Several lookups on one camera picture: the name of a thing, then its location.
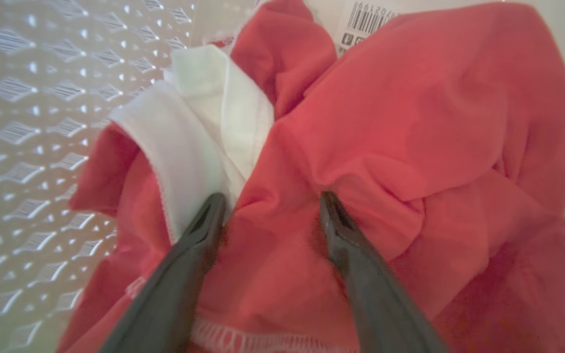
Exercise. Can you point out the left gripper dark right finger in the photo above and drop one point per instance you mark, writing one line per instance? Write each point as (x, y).
(375, 294)

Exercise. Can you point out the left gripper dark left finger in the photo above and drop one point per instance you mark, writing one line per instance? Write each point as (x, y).
(174, 289)

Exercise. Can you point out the red white garment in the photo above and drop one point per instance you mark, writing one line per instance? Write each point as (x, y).
(385, 171)

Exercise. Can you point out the white plastic laundry basket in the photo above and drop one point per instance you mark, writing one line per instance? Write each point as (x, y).
(27, 147)

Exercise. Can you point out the white barcode label sticker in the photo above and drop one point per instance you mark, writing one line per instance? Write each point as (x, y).
(361, 24)

